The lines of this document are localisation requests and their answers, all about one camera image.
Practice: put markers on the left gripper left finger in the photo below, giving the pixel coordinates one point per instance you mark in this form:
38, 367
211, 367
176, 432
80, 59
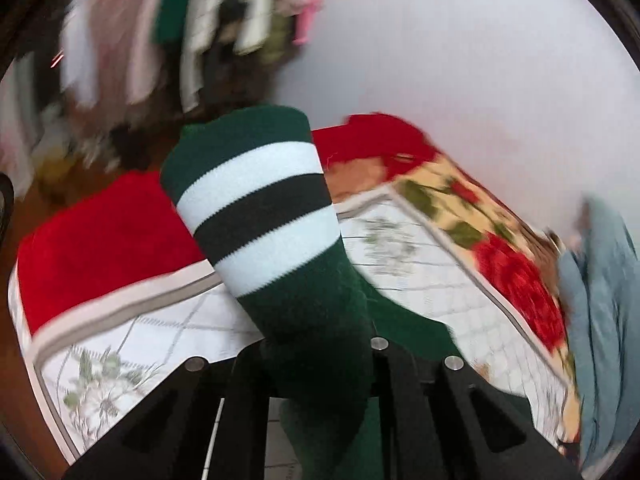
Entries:
204, 421

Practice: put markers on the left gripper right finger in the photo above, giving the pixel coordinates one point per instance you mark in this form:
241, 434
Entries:
442, 420

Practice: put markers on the green white varsity jacket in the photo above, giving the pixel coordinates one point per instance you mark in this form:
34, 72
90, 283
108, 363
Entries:
250, 189

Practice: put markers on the clothes rack with garments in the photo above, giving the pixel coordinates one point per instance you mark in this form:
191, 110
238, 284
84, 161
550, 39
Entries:
92, 80

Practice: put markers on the white diamond pattern sheet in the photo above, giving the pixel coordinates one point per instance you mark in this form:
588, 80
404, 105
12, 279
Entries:
93, 351

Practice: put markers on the red floral blanket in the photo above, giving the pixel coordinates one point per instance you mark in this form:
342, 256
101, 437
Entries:
365, 153

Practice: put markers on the light blue quilt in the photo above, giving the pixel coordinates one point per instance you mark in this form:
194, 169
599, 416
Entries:
598, 282

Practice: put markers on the pink plastic hanger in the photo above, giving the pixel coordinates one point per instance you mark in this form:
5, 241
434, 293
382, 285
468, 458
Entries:
304, 21

